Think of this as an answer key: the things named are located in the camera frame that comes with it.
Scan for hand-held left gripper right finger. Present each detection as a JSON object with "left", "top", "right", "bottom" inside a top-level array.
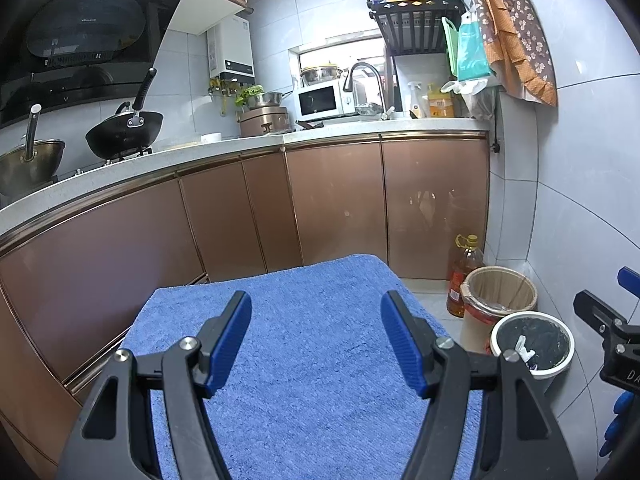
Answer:
[{"left": 380, "top": 290, "right": 578, "bottom": 480}]

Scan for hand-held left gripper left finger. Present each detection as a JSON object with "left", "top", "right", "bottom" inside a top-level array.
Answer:
[{"left": 57, "top": 290, "right": 252, "bottom": 480}]

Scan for white bin with black liner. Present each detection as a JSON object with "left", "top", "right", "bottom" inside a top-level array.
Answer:
[{"left": 490, "top": 311, "right": 574, "bottom": 393}]

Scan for brown bin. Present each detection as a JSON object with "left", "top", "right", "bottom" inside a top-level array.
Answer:
[{"left": 460, "top": 266, "right": 538, "bottom": 356}]

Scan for person's right hand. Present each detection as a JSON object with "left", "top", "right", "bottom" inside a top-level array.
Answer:
[{"left": 600, "top": 392, "right": 638, "bottom": 458}]

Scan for blue towel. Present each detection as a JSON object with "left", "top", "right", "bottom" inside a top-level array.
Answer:
[{"left": 120, "top": 254, "right": 483, "bottom": 480}]

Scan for cooking oil bottle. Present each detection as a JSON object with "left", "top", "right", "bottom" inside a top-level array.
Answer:
[{"left": 446, "top": 234, "right": 485, "bottom": 318}]

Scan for brown kitchen base cabinet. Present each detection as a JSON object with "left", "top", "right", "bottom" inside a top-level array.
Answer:
[{"left": 0, "top": 129, "right": 491, "bottom": 466}]

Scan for gas stove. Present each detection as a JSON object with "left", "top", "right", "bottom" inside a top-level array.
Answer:
[{"left": 55, "top": 145, "right": 153, "bottom": 181}]

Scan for brown electric cooker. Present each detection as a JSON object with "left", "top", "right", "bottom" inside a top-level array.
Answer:
[{"left": 237, "top": 106, "right": 290, "bottom": 137}]

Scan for grey plastic bag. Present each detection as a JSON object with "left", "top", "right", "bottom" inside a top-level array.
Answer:
[{"left": 462, "top": 91, "right": 496, "bottom": 121}]

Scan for black wok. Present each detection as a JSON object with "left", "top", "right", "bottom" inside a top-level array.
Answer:
[{"left": 85, "top": 67, "right": 165, "bottom": 160}]

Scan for yellow detergent bottle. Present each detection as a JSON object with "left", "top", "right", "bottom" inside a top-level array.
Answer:
[{"left": 426, "top": 82, "right": 456, "bottom": 118}]

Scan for steel bowl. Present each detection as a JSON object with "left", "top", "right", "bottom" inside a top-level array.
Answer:
[{"left": 247, "top": 91, "right": 293, "bottom": 109}]

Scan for white plastic bag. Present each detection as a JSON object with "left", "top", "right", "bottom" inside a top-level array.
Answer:
[{"left": 440, "top": 77, "right": 493, "bottom": 96}]

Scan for steel faucet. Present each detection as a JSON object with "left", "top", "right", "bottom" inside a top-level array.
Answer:
[{"left": 342, "top": 61, "right": 388, "bottom": 121}]

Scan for green vegetables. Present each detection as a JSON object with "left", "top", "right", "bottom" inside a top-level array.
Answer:
[{"left": 235, "top": 85, "right": 264, "bottom": 107}]

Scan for white microwave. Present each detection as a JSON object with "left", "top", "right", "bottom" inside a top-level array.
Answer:
[{"left": 293, "top": 82, "right": 353, "bottom": 121}]

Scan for floral apron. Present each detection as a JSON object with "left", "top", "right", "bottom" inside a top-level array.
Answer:
[{"left": 460, "top": 0, "right": 558, "bottom": 107}]

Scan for teal bag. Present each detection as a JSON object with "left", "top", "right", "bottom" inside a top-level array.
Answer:
[{"left": 456, "top": 12, "right": 491, "bottom": 82}]

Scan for steel pot with lid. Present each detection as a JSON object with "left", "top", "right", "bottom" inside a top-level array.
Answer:
[{"left": 300, "top": 62, "right": 345, "bottom": 86}]

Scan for green cutting board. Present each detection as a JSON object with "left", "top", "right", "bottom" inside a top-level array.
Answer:
[{"left": 441, "top": 16, "right": 460, "bottom": 76}]

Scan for white water heater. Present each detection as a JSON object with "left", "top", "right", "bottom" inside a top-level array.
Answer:
[{"left": 206, "top": 16, "right": 256, "bottom": 81}]

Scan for window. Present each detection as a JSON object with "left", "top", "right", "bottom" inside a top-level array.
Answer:
[{"left": 288, "top": 32, "right": 396, "bottom": 118}]

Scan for black dish rack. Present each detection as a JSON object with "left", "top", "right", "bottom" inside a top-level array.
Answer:
[{"left": 357, "top": 0, "right": 468, "bottom": 56}]

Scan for black range hood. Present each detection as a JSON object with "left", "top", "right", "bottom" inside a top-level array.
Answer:
[{"left": 0, "top": 0, "right": 201, "bottom": 128}]

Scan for steel pot with handle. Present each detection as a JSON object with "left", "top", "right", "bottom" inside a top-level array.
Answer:
[{"left": 0, "top": 105, "right": 66, "bottom": 196}]

